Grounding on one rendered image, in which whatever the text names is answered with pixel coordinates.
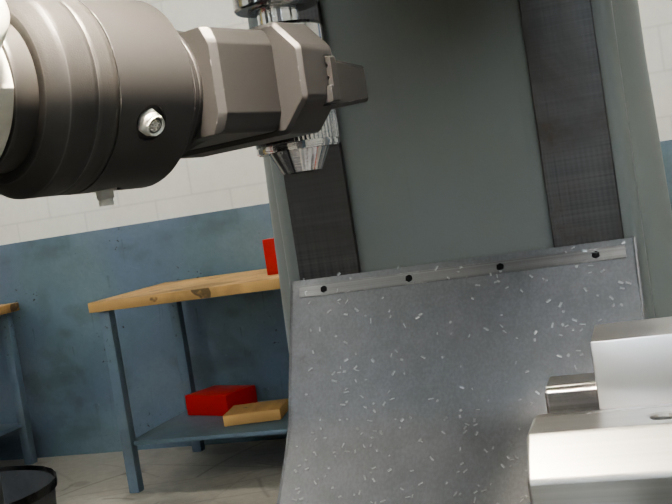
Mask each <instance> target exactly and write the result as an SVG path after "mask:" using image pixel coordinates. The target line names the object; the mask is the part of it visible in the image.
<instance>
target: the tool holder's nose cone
mask: <svg viewBox="0 0 672 504"><path fill-rule="evenodd" d="M328 149H329V146H318V147H310V148H303V149H296V150H290V151H284V152H279V153H275V154H271V155H269V156H270V157H271V159H272V160H273V162H274V163H275V165H276V166H277V167H278V169H279V170H280V172H281V173H282V174H283V175H289V174H299V173H305V172H311V171H315V170H320V169H322V167H323V164H324V161H325V158H326V155H327V152H328Z"/></svg>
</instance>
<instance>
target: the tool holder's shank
mask: <svg viewBox="0 0 672 504"><path fill-rule="evenodd" d="M303 8H305V3H303V2H297V1H290V2H279V3H272V4H267V5H263V6H259V7H256V8H254V9H252V10H250V11H249V15H250V16H252V17H257V19H258V25H263V24H267V23H270V22H278V21H286V20H297V19H300V18H299V12H298V11H299V10H302V9H303Z"/></svg>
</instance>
